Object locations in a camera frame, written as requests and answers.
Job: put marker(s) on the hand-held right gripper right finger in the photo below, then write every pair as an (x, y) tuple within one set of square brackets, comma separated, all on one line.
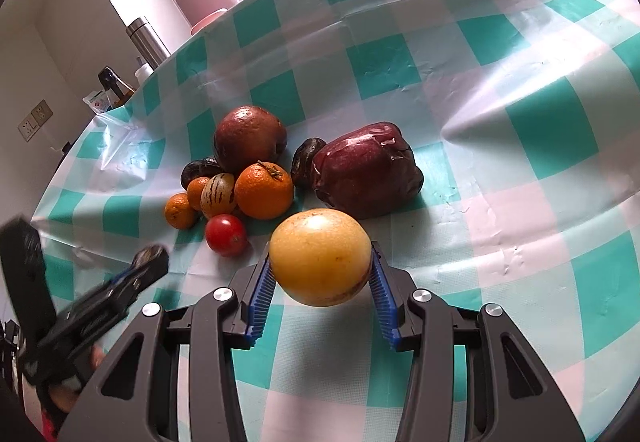
[(382, 302)]

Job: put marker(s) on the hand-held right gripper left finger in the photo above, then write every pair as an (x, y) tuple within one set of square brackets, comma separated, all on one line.
[(260, 302)]

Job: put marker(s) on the dark bottle with black cap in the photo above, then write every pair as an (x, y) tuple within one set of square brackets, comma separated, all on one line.
[(117, 89)]

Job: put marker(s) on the dark red shiny apple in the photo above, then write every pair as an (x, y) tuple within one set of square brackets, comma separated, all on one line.
[(365, 169)]

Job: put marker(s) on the small orange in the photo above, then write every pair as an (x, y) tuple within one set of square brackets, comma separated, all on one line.
[(196, 192), (180, 212)]

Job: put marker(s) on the large orange with stem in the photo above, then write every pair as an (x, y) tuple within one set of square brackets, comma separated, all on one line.
[(263, 192)]

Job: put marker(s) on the yellow round fruit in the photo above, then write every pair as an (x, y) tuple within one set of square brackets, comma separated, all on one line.
[(320, 257)]

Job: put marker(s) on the stainless steel bottle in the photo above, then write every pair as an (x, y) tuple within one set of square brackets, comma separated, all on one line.
[(147, 42)]

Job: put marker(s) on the small printed packet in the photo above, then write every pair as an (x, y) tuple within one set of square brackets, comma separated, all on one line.
[(97, 102)]

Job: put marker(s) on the red garment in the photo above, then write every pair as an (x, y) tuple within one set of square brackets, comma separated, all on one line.
[(52, 429)]

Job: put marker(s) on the red-brown wrinkled apple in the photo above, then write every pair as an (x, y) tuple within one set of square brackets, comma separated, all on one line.
[(250, 139)]

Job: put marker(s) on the wall socket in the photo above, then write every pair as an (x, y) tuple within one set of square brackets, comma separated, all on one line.
[(35, 119)]

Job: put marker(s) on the red tomato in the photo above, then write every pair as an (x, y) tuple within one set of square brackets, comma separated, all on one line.
[(226, 234)]

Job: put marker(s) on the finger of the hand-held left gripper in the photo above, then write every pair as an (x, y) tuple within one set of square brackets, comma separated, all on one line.
[(147, 267)]

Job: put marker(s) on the green white checked tablecloth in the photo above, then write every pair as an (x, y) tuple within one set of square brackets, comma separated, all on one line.
[(450, 72)]

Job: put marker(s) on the striped pepino melon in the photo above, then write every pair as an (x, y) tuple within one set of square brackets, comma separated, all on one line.
[(218, 194)]

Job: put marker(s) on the dark brown round fruit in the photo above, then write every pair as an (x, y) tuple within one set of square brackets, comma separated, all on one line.
[(196, 170), (304, 159)]

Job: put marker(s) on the person's left hand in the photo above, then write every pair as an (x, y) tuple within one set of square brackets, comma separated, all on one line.
[(65, 397)]

